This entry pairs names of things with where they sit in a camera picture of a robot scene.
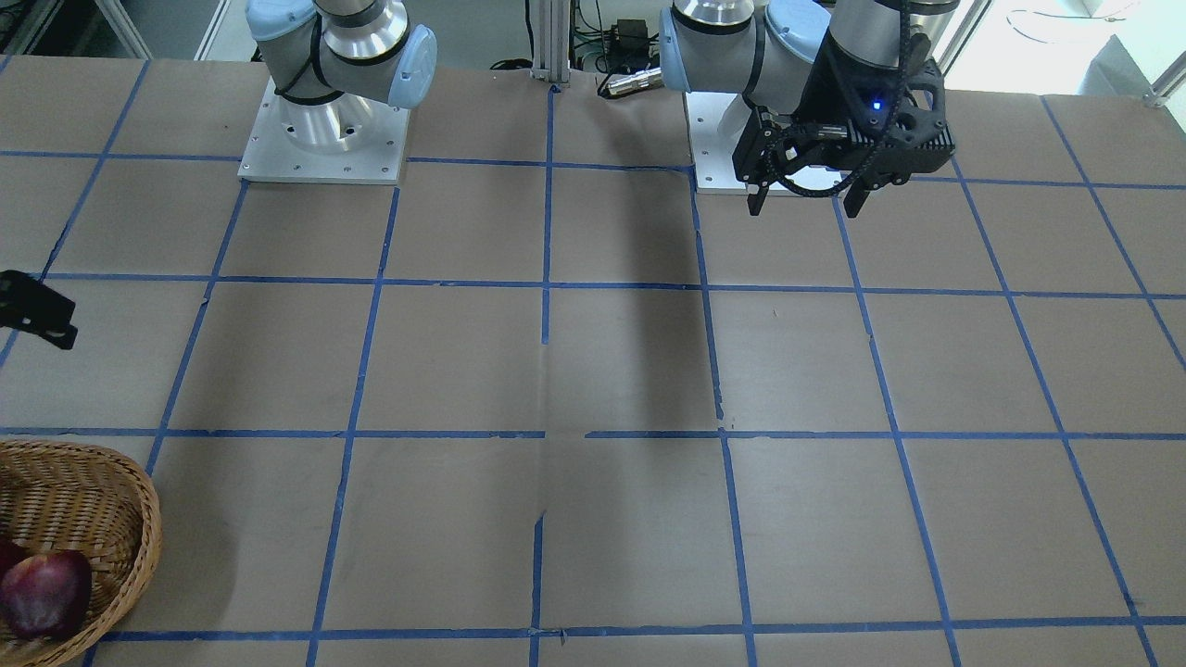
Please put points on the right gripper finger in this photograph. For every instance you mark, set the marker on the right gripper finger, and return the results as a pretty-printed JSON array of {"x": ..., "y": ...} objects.
[{"x": 30, "y": 306}]

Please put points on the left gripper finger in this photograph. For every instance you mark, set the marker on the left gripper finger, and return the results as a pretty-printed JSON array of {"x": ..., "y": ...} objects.
[
  {"x": 856, "y": 196},
  {"x": 756, "y": 197}
]

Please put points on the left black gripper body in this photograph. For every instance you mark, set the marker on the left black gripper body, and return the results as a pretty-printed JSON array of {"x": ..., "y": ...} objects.
[{"x": 837, "y": 91}]

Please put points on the red yellow apple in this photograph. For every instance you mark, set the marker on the red yellow apple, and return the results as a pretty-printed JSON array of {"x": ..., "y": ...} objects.
[{"x": 10, "y": 555}]

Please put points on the dark red apple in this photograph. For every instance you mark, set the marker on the dark red apple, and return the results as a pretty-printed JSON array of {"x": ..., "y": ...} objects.
[{"x": 46, "y": 596}]

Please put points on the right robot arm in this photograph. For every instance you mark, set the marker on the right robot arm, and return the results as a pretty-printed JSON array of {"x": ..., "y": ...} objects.
[{"x": 344, "y": 76}]

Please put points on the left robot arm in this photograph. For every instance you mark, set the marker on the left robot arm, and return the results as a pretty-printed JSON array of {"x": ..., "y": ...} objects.
[{"x": 764, "y": 55}]

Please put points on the black power adapter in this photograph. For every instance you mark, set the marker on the black power adapter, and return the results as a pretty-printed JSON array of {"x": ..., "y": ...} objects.
[{"x": 628, "y": 38}]

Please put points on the aluminium frame post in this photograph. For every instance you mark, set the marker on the aluminium frame post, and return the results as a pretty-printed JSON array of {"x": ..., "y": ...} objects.
[{"x": 551, "y": 32}]

